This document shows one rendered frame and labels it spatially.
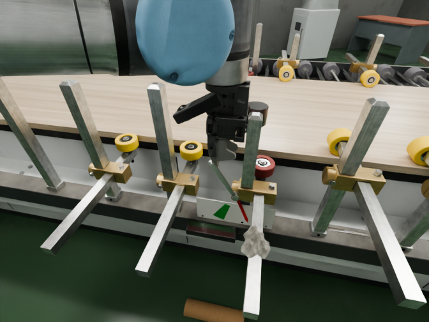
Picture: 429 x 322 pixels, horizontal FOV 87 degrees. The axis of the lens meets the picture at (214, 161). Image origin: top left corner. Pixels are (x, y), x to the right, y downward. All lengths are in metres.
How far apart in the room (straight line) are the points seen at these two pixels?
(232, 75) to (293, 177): 0.62
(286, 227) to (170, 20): 0.74
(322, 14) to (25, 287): 5.65
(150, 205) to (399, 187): 0.92
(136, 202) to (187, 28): 0.78
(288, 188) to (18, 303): 1.54
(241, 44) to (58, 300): 1.56
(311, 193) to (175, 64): 0.88
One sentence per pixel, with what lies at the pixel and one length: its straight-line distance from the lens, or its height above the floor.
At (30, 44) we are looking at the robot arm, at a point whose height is 1.32.
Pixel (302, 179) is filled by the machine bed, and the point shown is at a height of 0.75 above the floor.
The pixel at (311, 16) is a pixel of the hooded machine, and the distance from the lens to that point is 5.43.
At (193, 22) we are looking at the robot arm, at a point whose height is 1.33.
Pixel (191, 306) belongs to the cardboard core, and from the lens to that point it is 1.35.
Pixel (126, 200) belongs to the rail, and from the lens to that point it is 0.94.
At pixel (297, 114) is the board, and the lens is 1.08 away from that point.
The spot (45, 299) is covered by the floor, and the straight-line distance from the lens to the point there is 1.71.
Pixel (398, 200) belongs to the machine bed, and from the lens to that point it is 1.12.
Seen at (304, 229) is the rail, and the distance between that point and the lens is 0.85.
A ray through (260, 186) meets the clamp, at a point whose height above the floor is 0.87.
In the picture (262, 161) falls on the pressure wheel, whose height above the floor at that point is 0.91.
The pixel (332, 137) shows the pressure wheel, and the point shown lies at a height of 0.96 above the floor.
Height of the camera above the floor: 1.36
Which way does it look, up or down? 39 degrees down
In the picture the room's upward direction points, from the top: straight up
